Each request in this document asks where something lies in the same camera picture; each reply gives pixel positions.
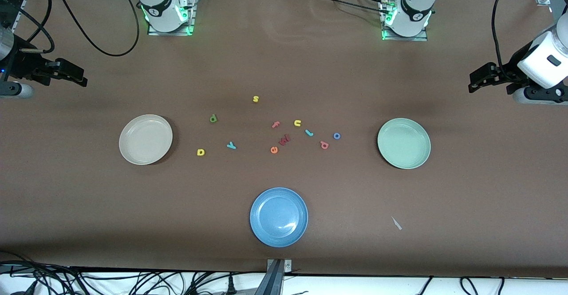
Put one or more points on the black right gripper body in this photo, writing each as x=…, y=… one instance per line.
x=23, y=64

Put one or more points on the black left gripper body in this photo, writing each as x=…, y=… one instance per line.
x=510, y=68

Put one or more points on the teal letter y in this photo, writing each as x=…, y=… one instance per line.
x=230, y=145

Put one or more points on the salmon pink letter p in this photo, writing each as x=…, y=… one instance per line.
x=322, y=143

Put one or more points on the teal letter l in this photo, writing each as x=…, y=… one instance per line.
x=309, y=132

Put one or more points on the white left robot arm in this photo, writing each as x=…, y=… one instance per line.
x=415, y=11

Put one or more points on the beige brown plate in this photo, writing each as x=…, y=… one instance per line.
x=145, y=142

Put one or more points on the pale green plate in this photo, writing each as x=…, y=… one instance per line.
x=404, y=144

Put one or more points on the small white paper scrap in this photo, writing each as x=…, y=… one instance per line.
x=396, y=223

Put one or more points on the brown table mat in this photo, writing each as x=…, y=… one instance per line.
x=284, y=64

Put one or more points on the dark red letter w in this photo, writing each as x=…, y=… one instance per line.
x=284, y=140

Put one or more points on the blue plate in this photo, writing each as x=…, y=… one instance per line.
x=278, y=217

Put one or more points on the black power plug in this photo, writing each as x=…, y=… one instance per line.
x=230, y=286

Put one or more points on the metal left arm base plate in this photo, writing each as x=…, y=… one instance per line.
x=408, y=38

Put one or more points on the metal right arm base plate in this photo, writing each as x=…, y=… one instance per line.
x=192, y=15

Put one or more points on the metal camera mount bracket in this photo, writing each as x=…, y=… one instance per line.
x=275, y=281

